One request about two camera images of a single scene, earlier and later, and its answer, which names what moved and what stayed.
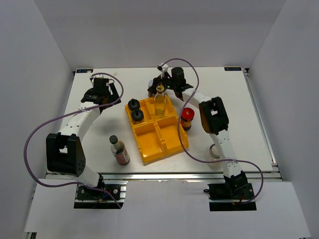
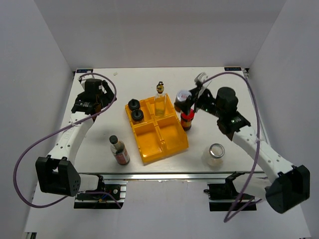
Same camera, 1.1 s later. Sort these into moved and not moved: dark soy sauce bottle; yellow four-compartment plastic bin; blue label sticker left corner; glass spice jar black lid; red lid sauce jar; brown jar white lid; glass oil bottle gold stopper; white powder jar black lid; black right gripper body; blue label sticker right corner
Moved: black right gripper body; brown jar white lid
Not moved: glass oil bottle gold stopper; blue label sticker left corner; white powder jar black lid; yellow four-compartment plastic bin; glass spice jar black lid; red lid sauce jar; blue label sticker right corner; dark soy sauce bottle
